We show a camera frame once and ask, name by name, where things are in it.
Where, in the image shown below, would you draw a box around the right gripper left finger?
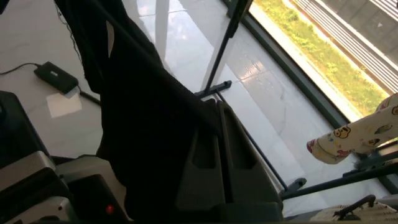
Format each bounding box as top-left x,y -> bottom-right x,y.
174,129 -> 226,213

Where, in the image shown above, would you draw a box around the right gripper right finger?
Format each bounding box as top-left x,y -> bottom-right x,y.
214,100 -> 284,222

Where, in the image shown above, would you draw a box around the black garment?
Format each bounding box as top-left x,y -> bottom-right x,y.
54,0 -> 224,222

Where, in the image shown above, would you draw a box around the cream printed shorts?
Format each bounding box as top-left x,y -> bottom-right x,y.
306,93 -> 398,165

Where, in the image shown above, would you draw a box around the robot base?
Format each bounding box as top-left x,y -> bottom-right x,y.
0,90 -> 133,224

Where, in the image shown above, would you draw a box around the black clothes rack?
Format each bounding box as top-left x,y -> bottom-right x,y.
194,0 -> 398,200

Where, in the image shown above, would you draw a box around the white laundry basket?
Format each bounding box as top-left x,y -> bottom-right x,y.
310,194 -> 398,222

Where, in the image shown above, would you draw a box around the black power adapter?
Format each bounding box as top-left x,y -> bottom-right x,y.
33,61 -> 79,95

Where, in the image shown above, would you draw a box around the thin black cable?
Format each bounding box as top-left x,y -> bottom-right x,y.
0,62 -> 41,77

